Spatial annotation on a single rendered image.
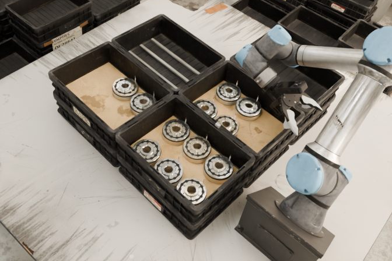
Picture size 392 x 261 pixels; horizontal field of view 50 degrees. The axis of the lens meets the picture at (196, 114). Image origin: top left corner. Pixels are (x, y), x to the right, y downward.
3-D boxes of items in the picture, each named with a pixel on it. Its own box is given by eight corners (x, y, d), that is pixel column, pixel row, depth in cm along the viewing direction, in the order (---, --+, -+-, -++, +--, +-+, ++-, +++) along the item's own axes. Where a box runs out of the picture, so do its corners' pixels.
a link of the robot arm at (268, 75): (273, 62, 146) (258, 74, 143) (282, 72, 146) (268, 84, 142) (263, 71, 153) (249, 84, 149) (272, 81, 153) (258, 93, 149)
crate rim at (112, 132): (175, 97, 159) (175, 92, 158) (113, 138, 144) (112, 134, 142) (109, 44, 175) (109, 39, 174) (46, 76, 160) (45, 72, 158)
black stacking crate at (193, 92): (297, 133, 166) (305, 114, 158) (251, 176, 151) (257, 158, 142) (223, 79, 182) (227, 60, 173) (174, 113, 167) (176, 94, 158)
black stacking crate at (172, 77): (223, 78, 182) (227, 59, 174) (174, 112, 167) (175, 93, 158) (161, 34, 198) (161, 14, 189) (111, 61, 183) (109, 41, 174)
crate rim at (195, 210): (256, 162, 143) (258, 158, 142) (196, 217, 128) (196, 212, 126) (175, 97, 159) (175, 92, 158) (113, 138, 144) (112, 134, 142)
